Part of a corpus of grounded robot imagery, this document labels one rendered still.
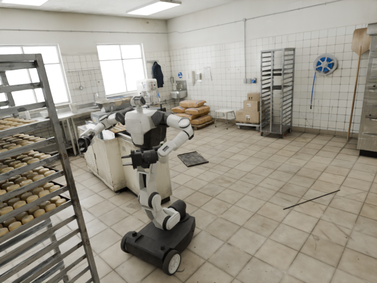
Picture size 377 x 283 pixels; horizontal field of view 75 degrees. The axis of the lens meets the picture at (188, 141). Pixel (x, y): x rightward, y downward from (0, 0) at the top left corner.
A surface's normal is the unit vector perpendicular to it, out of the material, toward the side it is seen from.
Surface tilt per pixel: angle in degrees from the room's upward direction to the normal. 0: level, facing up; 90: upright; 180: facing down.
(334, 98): 90
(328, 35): 90
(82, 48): 90
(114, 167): 90
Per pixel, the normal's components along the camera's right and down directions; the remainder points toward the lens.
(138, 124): -0.56, 0.30
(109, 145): 0.62, 0.19
